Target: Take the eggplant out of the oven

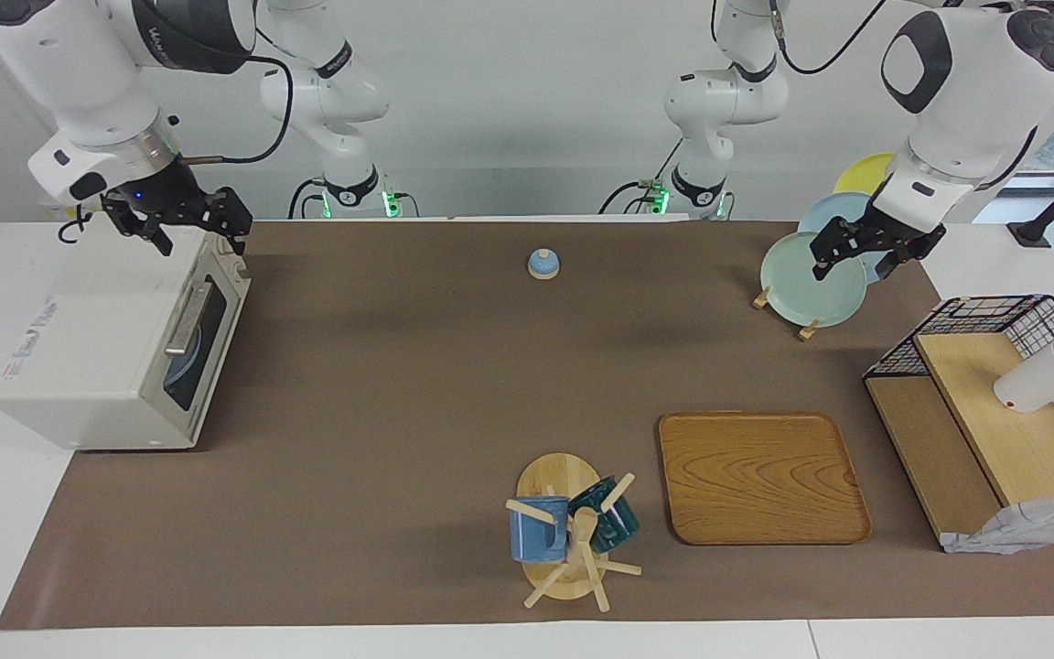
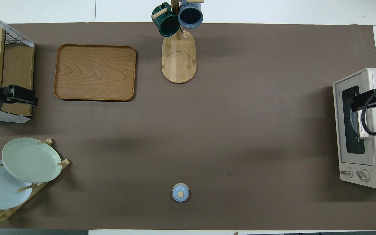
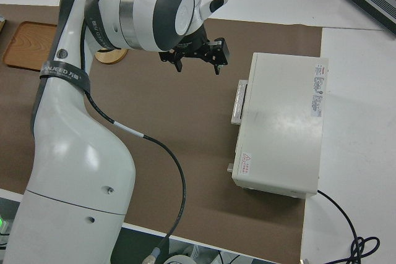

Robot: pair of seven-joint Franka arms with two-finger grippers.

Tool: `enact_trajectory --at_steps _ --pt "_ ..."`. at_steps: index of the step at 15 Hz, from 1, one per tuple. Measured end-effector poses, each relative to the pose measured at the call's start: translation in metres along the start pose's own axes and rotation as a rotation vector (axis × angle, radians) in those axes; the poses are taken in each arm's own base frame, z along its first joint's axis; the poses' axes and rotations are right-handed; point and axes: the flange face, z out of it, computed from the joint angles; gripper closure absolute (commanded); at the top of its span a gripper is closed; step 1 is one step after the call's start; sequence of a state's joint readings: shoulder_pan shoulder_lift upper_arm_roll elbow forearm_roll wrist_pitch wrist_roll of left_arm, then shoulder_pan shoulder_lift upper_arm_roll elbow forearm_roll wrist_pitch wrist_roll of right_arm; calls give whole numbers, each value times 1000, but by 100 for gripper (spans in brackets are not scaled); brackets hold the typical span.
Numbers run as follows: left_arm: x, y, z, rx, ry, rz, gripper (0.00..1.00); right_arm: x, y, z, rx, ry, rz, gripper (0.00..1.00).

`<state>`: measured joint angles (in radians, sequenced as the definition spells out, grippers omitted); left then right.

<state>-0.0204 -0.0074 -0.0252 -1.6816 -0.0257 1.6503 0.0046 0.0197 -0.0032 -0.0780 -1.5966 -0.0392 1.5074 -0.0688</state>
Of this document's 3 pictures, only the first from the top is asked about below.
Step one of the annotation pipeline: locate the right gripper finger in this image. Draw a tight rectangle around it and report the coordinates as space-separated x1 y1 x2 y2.
127 216 174 257
212 187 254 257

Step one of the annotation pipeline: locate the oven glass door with handle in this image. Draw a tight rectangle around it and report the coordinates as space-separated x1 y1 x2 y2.
161 240 252 442

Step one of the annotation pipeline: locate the white toaster oven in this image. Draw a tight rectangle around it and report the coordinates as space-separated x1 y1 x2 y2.
0 224 252 451

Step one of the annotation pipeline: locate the light blue racked plate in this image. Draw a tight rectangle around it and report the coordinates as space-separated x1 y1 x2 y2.
798 192 894 285

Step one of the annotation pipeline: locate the mint green plate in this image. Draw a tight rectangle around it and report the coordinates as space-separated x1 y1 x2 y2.
759 232 868 328

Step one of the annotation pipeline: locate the yellow plate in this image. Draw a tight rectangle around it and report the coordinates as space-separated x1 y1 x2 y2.
834 152 898 198

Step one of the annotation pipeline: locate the wooden plate rack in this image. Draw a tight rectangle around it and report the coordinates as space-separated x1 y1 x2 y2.
752 286 823 341

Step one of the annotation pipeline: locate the white cup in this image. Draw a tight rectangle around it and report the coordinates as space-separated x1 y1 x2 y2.
994 343 1054 415

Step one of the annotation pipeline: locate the brown table mat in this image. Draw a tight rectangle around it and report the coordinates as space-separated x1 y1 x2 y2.
0 220 1054 631

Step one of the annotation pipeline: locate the wooden two-tier shelf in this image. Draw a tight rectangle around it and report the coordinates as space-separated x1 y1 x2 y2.
864 331 1054 550

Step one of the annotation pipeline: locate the wooden serving tray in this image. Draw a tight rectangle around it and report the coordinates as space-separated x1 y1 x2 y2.
658 412 873 546

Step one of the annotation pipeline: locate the grey patterned cloth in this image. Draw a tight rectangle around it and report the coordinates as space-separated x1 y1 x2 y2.
941 492 1054 556

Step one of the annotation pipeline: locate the dark green mug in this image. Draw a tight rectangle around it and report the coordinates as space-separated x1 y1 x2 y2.
568 476 640 554

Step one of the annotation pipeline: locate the wooden mug tree stand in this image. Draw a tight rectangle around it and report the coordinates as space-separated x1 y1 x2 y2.
505 453 643 612

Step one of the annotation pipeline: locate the blue mug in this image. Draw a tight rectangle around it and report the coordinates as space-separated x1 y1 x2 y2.
509 497 572 564

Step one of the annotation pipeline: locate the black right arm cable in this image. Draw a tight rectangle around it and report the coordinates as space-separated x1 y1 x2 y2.
179 55 296 167

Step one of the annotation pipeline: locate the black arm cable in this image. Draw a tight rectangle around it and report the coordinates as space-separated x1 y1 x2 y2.
769 0 890 76
179 55 296 167

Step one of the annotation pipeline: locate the black base cable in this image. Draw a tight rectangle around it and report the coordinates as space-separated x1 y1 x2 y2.
287 177 328 221
598 137 685 217

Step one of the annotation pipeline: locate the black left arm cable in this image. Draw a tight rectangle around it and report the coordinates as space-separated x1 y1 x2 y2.
769 0 890 76

